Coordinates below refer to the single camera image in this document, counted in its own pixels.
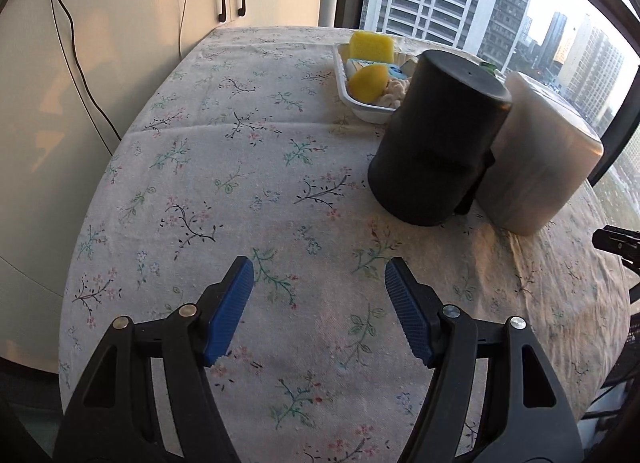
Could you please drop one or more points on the black window frame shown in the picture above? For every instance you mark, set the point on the black window frame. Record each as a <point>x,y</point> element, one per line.
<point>625,108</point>

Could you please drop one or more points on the green cloth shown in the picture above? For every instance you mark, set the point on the green cloth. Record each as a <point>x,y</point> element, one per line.
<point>487,66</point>

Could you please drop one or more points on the translucent white plastic container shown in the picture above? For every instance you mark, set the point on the translucent white plastic container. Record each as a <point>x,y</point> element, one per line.
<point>540,158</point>

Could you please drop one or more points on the floral tablecloth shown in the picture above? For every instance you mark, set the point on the floral tablecloth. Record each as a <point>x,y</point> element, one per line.
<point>225,168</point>

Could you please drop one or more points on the blue and white soft item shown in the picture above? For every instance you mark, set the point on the blue and white soft item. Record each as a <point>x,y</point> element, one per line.
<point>397,72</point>

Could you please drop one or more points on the black plastic container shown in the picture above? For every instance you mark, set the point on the black plastic container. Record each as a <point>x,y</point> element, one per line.
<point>435,143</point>

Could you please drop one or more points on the cream cupboard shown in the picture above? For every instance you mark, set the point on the cream cupboard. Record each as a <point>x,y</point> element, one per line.
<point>150,3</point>

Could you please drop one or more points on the yellow sponge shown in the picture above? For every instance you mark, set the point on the yellow sponge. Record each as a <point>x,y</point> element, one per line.
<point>367,83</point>
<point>370,45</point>

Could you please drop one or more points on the white plastic tray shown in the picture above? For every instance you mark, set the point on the white plastic tray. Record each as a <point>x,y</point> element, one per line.
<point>367,112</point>

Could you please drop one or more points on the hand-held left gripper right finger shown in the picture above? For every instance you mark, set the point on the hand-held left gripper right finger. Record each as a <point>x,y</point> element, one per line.
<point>410,313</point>

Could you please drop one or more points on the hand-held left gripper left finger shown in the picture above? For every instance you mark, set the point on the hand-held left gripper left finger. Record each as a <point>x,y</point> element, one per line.
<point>230,310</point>

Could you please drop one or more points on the white fluffy flower toy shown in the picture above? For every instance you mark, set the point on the white fluffy flower toy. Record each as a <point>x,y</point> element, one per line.
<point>395,93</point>

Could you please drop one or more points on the blue and white tissue pack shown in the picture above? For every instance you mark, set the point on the blue and white tissue pack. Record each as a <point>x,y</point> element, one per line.
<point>357,65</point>

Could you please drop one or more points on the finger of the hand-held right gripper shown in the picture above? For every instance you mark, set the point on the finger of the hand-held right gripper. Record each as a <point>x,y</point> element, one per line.
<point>617,243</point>

